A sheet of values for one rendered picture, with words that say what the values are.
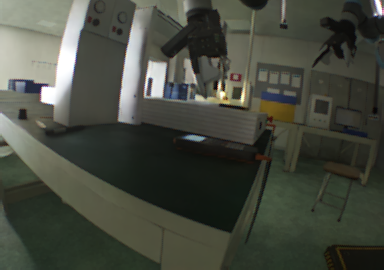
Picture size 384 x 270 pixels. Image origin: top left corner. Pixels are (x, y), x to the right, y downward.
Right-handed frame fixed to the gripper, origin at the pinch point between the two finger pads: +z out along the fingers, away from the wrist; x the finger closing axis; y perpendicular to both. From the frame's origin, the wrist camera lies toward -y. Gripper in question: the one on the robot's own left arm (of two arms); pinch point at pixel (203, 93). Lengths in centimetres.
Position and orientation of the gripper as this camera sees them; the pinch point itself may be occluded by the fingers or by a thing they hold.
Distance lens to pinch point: 48.1
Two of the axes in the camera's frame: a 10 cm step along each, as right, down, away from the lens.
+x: 3.5, -0.8, 9.3
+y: 9.3, -0.9, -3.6
